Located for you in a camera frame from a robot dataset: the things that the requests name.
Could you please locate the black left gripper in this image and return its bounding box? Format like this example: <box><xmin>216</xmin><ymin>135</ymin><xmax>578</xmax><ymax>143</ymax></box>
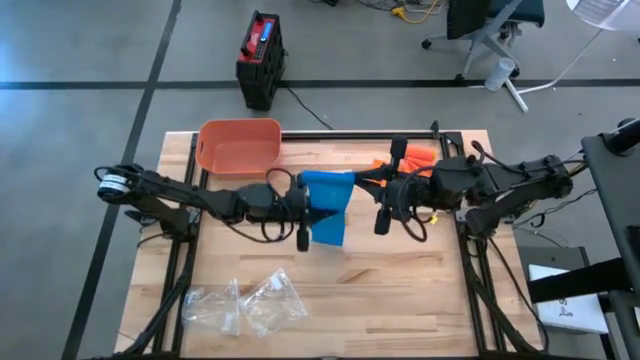
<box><xmin>239</xmin><ymin>173</ymin><xmax>346</xmax><ymax>253</ymax></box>

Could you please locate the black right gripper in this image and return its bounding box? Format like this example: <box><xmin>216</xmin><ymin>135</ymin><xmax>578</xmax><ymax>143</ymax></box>
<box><xmin>353</xmin><ymin>135</ymin><xmax>436</xmax><ymax>236</ymax></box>

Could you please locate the blue elastic bandage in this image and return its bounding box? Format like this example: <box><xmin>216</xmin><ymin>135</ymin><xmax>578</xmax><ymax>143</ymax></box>
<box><xmin>299</xmin><ymin>169</ymin><xmax>357</xmax><ymax>247</ymax></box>

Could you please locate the orange elastic bandage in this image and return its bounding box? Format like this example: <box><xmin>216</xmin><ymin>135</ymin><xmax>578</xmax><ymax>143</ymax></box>
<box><xmin>370</xmin><ymin>144</ymin><xmax>437</xmax><ymax>189</ymax></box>

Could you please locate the clear plastic bag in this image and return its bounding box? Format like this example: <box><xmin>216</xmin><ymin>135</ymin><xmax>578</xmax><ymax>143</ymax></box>
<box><xmin>238</xmin><ymin>268</ymin><xmax>310</xmax><ymax>338</ymax></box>
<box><xmin>180</xmin><ymin>278</ymin><xmax>242</xmax><ymax>337</ymax></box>

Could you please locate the orange plastic basket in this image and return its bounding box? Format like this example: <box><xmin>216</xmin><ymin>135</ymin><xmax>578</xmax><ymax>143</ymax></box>
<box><xmin>195</xmin><ymin>118</ymin><xmax>283</xmax><ymax>180</ymax></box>

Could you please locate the black red power station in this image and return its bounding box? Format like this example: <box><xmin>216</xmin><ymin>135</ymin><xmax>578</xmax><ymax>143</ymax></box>
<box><xmin>235</xmin><ymin>9</ymin><xmax>287</xmax><ymax>112</ymax></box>

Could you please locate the white floor stand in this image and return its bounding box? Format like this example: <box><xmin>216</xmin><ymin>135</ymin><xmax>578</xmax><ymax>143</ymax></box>
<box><xmin>467</xmin><ymin>0</ymin><xmax>640</xmax><ymax>114</ymax></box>

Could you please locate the grey cabinet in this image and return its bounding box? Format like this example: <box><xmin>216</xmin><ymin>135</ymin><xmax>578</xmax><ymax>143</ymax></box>
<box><xmin>516</xmin><ymin>245</ymin><xmax>584</xmax><ymax>284</ymax></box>

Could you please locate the black office chair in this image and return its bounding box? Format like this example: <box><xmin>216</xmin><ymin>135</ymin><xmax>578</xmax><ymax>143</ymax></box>
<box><xmin>421</xmin><ymin>0</ymin><xmax>546</xmax><ymax>82</ymax></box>

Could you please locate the white cardboard box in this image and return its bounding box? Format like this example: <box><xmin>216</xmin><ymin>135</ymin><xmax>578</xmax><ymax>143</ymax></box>
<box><xmin>528</xmin><ymin>263</ymin><xmax>612</xmax><ymax>335</ymax></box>

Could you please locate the dark grey equipment stand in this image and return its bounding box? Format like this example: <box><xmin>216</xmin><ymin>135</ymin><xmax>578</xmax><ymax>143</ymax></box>
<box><xmin>527</xmin><ymin>117</ymin><xmax>640</xmax><ymax>360</ymax></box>

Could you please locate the black aluminium table frame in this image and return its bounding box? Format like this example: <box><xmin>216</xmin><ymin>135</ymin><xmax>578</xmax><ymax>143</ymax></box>
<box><xmin>112</xmin><ymin>119</ymin><xmax>549</xmax><ymax>360</ymax></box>

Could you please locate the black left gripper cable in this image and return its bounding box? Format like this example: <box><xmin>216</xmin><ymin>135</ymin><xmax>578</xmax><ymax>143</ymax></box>
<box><xmin>219</xmin><ymin>167</ymin><xmax>297</xmax><ymax>245</ymax></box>

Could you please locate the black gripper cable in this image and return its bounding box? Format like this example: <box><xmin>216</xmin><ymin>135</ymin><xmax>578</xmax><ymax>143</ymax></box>
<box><xmin>219</xmin><ymin>167</ymin><xmax>297</xmax><ymax>245</ymax></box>
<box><xmin>397</xmin><ymin>177</ymin><xmax>431</xmax><ymax>245</ymax></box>

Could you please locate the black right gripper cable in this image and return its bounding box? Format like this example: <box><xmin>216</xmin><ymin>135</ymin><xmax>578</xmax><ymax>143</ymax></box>
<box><xmin>397</xmin><ymin>177</ymin><xmax>431</xmax><ymax>245</ymax></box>

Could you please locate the black power cable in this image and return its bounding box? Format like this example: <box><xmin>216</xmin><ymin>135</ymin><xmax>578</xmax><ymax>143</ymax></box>
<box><xmin>282</xmin><ymin>82</ymin><xmax>335</xmax><ymax>132</ymax></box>

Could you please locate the yellow floor cable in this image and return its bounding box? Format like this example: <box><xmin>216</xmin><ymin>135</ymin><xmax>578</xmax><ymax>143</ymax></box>
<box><xmin>391</xmin><ymin>0</ymin><xmax>447</xmax><ymax>25</ymax></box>

